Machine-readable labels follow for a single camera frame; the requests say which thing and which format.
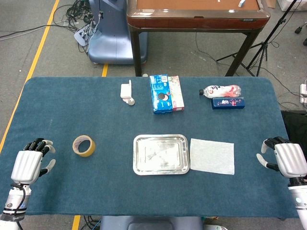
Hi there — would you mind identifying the pink floral box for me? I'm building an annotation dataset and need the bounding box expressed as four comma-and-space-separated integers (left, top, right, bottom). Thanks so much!
167, 75, 185, 113

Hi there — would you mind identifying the yellow tape roll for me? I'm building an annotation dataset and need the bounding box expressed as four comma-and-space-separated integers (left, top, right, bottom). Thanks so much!
72, 135, 96, 158

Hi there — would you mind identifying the white paper sheet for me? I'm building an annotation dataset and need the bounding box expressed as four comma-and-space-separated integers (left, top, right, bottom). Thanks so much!
189, 138, 235, 176

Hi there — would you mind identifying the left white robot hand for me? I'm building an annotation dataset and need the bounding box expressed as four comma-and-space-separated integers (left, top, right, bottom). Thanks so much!
11, 138, 57, 185

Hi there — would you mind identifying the black tripod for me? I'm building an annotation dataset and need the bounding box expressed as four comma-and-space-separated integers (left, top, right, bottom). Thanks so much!
216, 0, 299, 77

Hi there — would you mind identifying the black floor cable bundle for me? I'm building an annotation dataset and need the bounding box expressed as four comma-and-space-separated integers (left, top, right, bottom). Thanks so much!
64, 0, 96, 53

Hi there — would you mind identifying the blue table cloth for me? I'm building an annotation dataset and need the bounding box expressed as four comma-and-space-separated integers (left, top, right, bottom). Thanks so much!
0, 76, 303, 219

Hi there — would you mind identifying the blue grey machine base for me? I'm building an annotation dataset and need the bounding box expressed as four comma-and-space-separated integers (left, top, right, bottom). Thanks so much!
87, 0, 148, 65

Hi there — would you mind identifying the black bag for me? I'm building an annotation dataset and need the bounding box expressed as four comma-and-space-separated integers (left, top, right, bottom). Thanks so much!
280, 110, 307, 149

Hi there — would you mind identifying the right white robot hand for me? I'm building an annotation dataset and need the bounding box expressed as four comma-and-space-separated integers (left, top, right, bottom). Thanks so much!
256, 136, 307, 179

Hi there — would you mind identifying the red white plastic bottle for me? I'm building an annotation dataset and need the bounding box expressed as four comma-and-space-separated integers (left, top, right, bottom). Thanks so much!
199, 84, 242, 99

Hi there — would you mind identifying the silver metal tray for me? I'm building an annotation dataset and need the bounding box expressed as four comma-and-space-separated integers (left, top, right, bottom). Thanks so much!
132, 134, 191, 176

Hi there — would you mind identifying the white power strip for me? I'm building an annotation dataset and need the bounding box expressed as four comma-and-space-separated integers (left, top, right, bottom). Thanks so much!
299, 83, 307, 104

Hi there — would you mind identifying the white plastic block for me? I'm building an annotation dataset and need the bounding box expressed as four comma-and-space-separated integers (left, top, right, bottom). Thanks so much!
119, 80, 132, 101

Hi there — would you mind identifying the grey robot torso base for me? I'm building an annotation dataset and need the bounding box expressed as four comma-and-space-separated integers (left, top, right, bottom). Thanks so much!
99, 215, 204, 230

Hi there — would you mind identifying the dark blue long box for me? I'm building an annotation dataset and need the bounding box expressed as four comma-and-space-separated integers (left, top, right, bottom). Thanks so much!
211, 97, 246, 110

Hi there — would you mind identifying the brown mahjong table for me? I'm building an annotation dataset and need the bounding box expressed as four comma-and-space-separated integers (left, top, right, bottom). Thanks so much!
126, 0, 271, 77

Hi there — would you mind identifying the blue cookie box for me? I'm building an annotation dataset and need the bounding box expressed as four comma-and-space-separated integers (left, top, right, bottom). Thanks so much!
149, 74, 174, 115

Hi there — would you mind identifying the white floor socket strip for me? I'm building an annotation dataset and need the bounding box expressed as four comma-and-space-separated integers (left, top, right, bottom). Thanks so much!
73, 25, 94, 46

